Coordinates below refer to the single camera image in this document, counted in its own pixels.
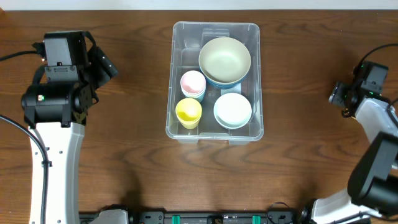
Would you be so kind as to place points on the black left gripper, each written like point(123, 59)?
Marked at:
point(106, 73)

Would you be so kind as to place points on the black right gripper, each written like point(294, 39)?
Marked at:
point(336, 95)

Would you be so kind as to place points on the clear plastic storage bin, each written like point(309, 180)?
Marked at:
point(187, 40)

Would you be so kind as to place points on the pink plastic cup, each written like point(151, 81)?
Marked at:
point(193, 82)

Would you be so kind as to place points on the yellow cup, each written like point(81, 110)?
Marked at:
point(189, 112)

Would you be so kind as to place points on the cream white cup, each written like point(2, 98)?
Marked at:
point(185, 92)

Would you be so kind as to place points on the blue plastic cup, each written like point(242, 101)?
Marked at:
point(199, 98)

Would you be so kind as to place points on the white bowl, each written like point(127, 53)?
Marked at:
point(232, 107)

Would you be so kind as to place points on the grey bowl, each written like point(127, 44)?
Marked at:
point(226, 125)

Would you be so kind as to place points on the cream beige bowl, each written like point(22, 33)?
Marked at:
point(224, 59)

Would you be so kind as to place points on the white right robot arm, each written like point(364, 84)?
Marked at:
point(372, 189)

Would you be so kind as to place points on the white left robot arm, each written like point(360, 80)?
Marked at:
point(55, 108)

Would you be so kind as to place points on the white label in bin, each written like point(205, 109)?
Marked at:
point(235, 89)

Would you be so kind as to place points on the blue bowl under beige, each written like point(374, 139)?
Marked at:
point(223, 85)

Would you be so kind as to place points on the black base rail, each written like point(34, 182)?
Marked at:
point(121, 214)

